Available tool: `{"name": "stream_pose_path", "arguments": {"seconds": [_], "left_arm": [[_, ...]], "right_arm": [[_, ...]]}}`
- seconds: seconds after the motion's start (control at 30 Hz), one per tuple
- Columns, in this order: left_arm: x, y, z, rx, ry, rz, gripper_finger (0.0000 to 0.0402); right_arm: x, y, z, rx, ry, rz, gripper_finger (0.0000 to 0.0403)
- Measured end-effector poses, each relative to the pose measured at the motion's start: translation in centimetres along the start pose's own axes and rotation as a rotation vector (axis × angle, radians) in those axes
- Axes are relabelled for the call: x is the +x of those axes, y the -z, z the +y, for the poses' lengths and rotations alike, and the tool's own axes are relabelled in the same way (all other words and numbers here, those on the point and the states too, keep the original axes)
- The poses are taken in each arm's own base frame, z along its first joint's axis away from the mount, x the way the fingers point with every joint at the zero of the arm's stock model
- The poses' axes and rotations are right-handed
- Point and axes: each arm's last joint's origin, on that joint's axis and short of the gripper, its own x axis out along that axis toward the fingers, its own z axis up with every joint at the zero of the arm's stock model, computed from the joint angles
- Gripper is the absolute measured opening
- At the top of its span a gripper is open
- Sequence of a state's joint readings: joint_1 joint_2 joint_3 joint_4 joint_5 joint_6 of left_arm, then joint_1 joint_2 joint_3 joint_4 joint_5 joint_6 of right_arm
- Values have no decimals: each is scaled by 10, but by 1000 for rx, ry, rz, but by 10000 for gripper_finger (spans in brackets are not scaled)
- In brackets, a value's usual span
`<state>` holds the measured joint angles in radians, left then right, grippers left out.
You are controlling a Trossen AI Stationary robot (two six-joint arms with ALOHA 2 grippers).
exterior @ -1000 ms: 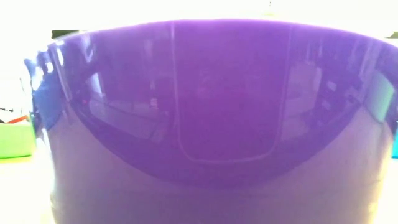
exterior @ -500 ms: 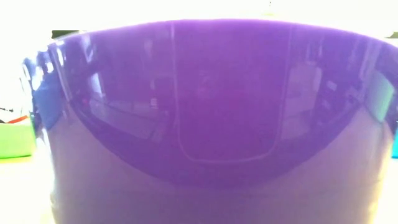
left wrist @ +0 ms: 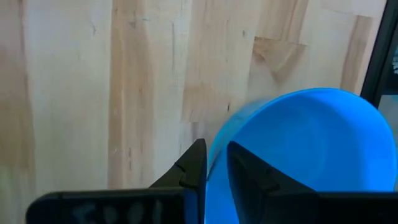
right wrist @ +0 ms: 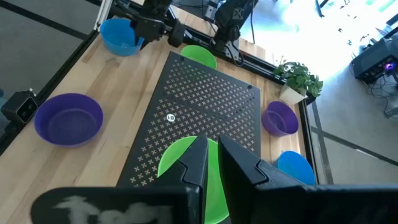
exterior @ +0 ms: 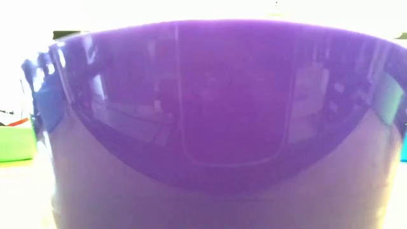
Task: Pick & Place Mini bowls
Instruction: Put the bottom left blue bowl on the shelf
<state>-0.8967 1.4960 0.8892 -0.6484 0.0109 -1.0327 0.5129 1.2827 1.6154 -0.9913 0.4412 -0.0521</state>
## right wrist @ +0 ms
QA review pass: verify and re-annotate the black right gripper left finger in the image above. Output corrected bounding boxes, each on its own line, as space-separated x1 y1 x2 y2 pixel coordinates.
30 134 209 224

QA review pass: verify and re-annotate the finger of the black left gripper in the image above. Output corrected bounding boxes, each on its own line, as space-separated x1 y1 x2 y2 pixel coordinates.
134 30 146 50
168 19 187 48

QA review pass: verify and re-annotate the black aluminium table frame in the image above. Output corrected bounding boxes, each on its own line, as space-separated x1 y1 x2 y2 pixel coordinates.
0 0 320 186

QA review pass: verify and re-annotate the potted plant white pot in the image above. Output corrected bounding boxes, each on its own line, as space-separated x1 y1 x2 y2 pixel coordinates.
273 55 324 106

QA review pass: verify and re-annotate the black perforated metal stand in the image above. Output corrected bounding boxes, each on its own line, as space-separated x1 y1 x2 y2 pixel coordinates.
116 50 262 188

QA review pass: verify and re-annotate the green plastic mini bowl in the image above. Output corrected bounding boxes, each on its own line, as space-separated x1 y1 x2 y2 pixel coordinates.
157 136 231 224
180 45 218 70

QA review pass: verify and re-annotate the black computer tower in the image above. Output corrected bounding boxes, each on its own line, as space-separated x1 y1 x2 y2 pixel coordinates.
351 37 398 85

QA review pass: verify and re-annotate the black table-level camera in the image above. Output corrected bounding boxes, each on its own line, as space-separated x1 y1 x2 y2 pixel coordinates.
0 89 39 124

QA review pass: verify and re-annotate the blue plastic mini bowl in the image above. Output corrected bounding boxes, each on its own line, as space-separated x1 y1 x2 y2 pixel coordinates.
273 150 317 187
99 17 146 57

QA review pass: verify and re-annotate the silver aluminium bar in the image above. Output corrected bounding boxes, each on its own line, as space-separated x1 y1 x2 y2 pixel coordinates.
94 0 113 31

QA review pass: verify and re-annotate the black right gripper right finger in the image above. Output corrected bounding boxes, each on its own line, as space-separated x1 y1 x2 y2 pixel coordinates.
218 135 398 224

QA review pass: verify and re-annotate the purple plastic mini bowl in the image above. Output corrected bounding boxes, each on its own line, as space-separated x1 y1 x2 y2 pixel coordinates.
261 100 300 138
33 93 104 148

